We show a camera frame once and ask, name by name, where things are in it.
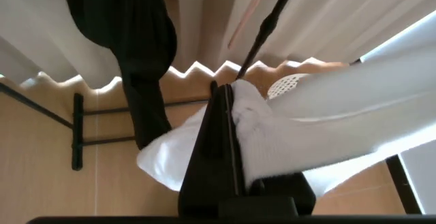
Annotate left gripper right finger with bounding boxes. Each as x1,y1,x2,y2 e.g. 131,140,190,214
250,172,317,215

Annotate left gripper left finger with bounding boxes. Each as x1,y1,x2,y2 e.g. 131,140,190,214
178,80,246,217

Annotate white garment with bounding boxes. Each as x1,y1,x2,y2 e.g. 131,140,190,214
136,45,436,197

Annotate black shorts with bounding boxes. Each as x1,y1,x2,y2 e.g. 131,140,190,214
60,0,178,150

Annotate white laundry basket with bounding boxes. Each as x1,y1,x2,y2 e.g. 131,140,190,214
266,73,311,101

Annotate black clothes rack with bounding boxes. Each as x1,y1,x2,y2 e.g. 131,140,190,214
0,0,302,171

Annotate pink clothes hanger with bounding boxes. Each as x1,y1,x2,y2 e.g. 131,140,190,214
227,0,275,50

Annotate beige curtain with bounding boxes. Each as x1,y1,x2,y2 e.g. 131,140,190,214
0,0,436,89

